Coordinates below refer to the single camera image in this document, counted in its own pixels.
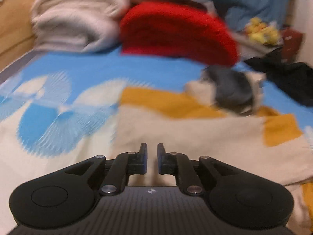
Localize blue white patterned bedsheet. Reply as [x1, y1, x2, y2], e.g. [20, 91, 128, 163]
[1, 50, 312, 234]

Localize white folded quilt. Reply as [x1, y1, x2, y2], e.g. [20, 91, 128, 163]
[31, 0, 130, 53]

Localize wooden headboard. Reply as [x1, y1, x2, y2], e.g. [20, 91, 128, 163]
[1, 0, 35, 69]

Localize beige and mustard hooded jacket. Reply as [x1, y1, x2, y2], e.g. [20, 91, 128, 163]
[112, 72, 312, 234]

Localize black jacket pile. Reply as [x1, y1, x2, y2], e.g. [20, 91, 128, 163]
[244, 48, 313, 108]

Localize dark red cushion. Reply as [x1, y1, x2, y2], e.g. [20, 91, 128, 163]
[281, 27, 304, 63]

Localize red folded quilt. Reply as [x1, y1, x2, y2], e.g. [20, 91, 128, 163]
[120, 2, 239, 67]

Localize yellow plush toys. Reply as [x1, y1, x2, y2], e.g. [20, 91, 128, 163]
[244, 17, 282, 46]

